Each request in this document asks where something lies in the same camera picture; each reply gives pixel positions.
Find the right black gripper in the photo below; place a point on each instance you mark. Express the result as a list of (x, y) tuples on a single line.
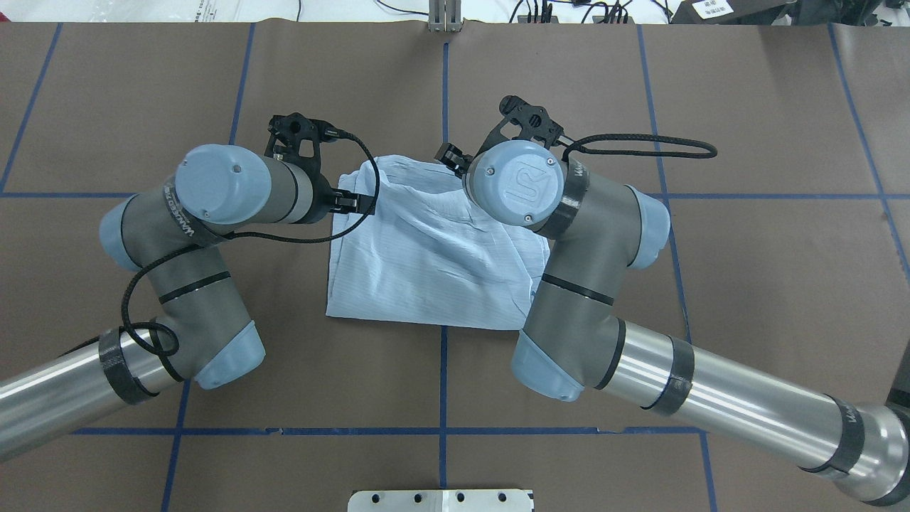
[(450, 155)]

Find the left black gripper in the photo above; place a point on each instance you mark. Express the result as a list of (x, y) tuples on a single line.
[(322, 193)]

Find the light blue long-sleeve shirt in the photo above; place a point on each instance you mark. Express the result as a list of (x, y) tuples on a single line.
[(429, 255)]

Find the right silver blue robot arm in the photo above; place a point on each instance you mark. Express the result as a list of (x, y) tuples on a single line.
[(811, 290)]

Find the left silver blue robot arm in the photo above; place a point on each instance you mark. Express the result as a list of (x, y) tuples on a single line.
[(182, 317)]

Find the upper orange black adapter box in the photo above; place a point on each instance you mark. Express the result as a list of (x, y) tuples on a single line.
[(533, 12)]

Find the orange black adapter box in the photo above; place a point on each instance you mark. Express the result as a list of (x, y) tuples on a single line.
[(533, 12), (607, 13)]

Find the lower orange black adapter box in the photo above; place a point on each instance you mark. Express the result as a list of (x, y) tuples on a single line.
[(607, 13)]

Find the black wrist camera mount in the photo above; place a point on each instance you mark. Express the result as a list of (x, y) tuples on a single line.
[(522, 121), (295, 139)]

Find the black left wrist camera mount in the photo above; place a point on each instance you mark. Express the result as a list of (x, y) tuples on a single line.
[(295, 139)]

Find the aluminium frame post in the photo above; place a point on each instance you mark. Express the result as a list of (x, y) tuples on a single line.
[(445, 16)]

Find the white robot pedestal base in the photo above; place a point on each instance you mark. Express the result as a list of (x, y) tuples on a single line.
[(443, 500)]

